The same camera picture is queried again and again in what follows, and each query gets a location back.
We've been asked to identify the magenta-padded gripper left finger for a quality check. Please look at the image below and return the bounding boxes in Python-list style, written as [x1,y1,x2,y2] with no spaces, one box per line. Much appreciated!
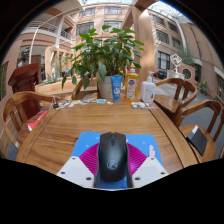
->
[56,143,102,188]

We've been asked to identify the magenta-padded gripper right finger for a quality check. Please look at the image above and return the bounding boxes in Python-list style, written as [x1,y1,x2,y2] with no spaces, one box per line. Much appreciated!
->
[125,143,169,188]

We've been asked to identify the black computer mouse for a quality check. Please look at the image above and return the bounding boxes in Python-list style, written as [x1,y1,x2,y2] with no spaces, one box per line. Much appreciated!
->
[96,131,129,183]

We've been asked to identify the blue cartoon-print mouse pad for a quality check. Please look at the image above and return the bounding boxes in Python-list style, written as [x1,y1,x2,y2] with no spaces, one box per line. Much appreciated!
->
[70,131,164,190]

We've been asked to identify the flat black box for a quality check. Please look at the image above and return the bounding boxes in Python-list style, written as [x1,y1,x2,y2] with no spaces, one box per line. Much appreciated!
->
[185,125,209,157]

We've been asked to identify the red and white bag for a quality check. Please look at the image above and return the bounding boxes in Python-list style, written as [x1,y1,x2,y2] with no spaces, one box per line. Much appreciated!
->
[27,109,49,132]

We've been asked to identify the clear plastic packet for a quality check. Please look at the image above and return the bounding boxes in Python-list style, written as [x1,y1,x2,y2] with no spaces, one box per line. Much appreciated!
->
[130,101,158,110]

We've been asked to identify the white pump bottle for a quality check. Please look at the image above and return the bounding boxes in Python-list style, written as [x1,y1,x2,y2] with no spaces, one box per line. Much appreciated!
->
[140,70,157,103]

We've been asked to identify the yellow liquid bottle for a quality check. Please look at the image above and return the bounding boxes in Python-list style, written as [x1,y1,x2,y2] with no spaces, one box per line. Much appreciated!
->
[124,63,140,103]

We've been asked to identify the blue squeeze tube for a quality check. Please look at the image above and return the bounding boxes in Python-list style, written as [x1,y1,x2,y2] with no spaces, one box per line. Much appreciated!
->
[110,74,123,103]

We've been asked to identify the white geometric sculpture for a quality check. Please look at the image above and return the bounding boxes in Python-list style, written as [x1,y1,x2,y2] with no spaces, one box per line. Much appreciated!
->
[169,53,186,79]

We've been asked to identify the green plant in white pot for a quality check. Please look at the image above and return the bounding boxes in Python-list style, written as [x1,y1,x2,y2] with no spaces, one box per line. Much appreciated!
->
[61,24,145,99]

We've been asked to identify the dark bust statue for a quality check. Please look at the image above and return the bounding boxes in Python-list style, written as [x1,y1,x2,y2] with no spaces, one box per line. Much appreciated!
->
[17,46,31,68]

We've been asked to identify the dark red wooden pedestal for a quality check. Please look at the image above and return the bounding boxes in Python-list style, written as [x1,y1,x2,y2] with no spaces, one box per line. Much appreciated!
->
[7,62,43,121]

